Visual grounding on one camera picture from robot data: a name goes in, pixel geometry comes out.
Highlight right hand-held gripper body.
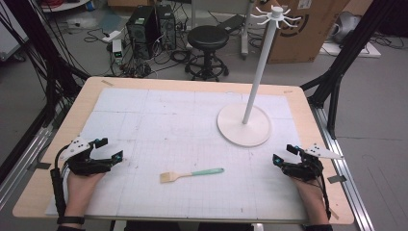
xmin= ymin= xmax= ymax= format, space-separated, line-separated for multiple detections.
xmin=280 ymin=142 xmax=344 ymax=182

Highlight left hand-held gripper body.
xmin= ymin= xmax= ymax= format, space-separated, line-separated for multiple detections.
xmin=59 ymin=136 xmax=114 ymax=177

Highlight white hook rack stand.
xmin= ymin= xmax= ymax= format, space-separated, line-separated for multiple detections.
xmin=217 ymin=4 xmax=303 ymax=148

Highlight teal handled wooden brush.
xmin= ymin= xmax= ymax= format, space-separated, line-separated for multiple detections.
xmin=159 ymin=167 xmax=225 ymax=185

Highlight person's left hand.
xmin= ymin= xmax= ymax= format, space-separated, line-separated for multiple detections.
xmin=64 ymin=171 xmax=106 ymax=218

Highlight person's right hand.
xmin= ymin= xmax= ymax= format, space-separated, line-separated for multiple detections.
xmin=293 ymin=178 xmax=330 ymax=225

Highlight black tape piece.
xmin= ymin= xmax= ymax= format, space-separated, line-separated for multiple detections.
xmin=326 ymin=174 xmax=348 ymax=185
xmin=34 ymin=161 xmax=53 ymax=171

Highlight black wristband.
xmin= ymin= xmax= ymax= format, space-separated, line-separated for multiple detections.
xmin=56 ymin=216 xmax=86 ymax=225

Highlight person's dark right sleeve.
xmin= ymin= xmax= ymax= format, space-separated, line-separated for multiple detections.
xmin=303 ymin=223 xmax=334 ymax=231

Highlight white grid mat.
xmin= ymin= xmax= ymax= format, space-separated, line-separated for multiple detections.
xmin=44 ymin=87 xmax=310 ymax=223

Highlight person's dark legs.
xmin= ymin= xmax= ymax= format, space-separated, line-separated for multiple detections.
xmin=123 ymin=220 xmax=255 ymax=231

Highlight small device with green display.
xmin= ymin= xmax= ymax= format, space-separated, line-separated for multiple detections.
xmin=112 ymin=38 xmax=125 ymax=65

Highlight white power strip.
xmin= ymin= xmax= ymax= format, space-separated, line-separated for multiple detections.
xmin=101 ymin=30 xmax=123 ymax=44

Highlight large cardboard box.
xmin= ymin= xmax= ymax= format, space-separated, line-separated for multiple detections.
xmin=260 ymin=0 xmax=351 ymax=64

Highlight flat white board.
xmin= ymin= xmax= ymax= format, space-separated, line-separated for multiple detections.
xmin=319 ymin=40 xmax=383 ymax=60

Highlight large black computer tower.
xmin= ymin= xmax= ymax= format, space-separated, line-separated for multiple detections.
xmin=125 ymin=5 xmax=162 ymax=61

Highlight white metal floor stand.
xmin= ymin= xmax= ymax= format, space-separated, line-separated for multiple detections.
xmin=240 ymin=0 xmax=256 ymax=61

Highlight grey rounded appliance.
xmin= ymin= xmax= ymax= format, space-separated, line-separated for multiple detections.
xmin=329 ymin=11 xmax=363 ymax=45

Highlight slim black computer tower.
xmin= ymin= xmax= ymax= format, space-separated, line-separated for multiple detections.
xmin=155 ymin=4 xmax=178 ymax=51

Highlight black round stool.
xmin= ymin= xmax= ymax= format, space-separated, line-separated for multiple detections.
xmin=184 ymin=24 xmax=231 ymax=83

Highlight black flat case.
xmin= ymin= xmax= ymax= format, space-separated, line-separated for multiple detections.
xmin=217 ymin=13 xmax=246 ymax=34

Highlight white round table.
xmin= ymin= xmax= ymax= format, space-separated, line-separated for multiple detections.
xmin=38 ymin=0 xmax=91 ymax=13

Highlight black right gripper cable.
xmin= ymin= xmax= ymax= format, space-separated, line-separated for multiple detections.
xmin=319 ymin=167 xmax=332 ymax=220

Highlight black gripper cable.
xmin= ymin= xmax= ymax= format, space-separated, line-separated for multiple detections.
xmin=49 ymin=144 xmax=72 ymax=218
xmin=319 ymin=167 xmax=332 ymax=220

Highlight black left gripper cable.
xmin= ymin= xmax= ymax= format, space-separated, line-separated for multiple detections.
xmin=49 ymin=144 xmax=72 ymax=218

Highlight aluminium rail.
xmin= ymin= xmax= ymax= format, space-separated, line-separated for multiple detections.
xmin=310 ymin=105 xmax=375 ymax=231
xmin=0 ymin=125 xmax=55 ymax=211

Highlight tangle of black floor cables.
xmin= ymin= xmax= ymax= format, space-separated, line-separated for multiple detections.
xmin=84 ymin=27 xmax=193 ymax=80

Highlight black metal frame post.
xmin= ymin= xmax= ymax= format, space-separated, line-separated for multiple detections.
xmin=0 ymin=0 xmax=91 ymax=129
xmin=300 ymin=0 xmax=397 ymax=140

